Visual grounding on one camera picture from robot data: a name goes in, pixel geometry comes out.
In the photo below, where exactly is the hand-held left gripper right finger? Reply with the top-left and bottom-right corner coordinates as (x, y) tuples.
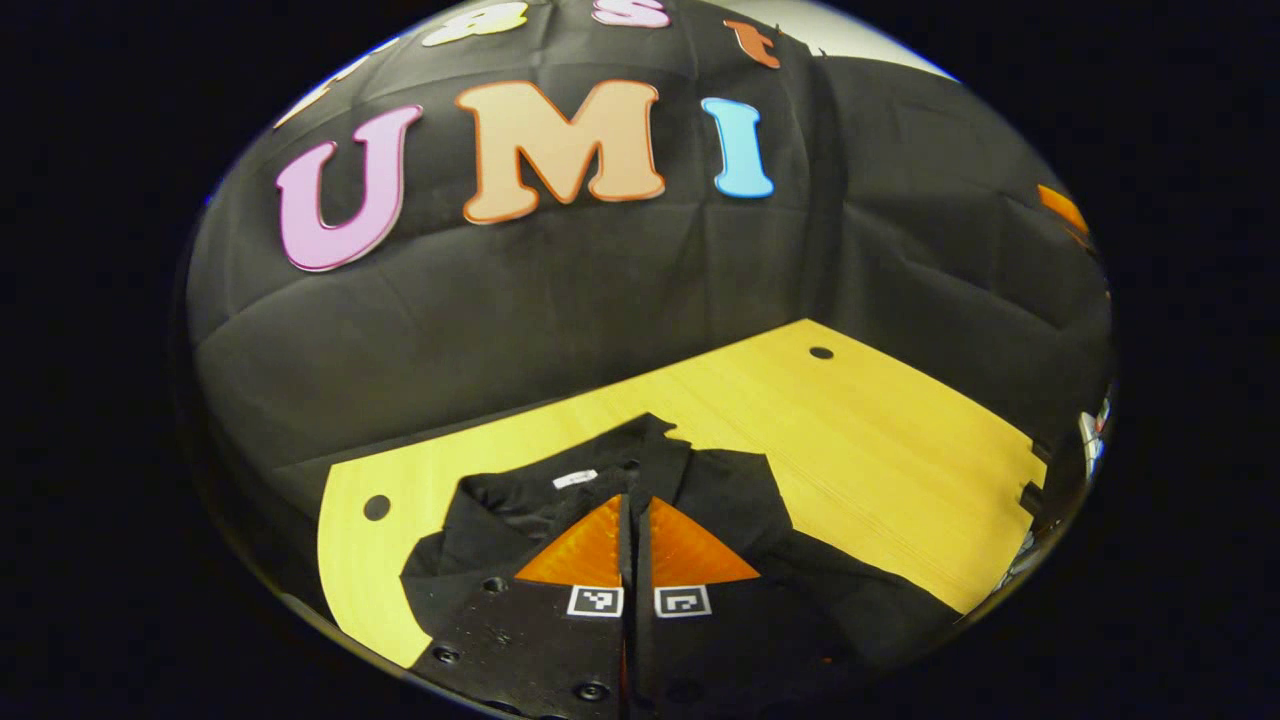
(636, 495), (883, 720)

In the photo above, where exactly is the black backdrop cloth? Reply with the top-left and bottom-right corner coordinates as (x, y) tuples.
(185, 0), (1117, 521)

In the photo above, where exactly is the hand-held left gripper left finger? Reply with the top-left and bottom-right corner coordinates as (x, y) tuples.
(410, 493), (633, 720)

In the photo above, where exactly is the black button shirt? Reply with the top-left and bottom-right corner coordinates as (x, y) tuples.
(400, 413), (966, 681)

